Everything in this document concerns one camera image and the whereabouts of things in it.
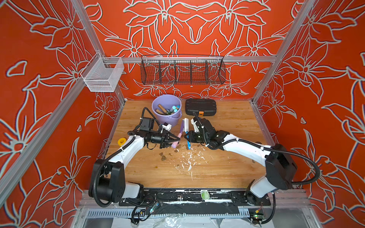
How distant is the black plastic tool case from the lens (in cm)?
108

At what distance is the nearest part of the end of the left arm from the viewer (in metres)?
0.70

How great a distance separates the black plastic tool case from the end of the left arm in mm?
393
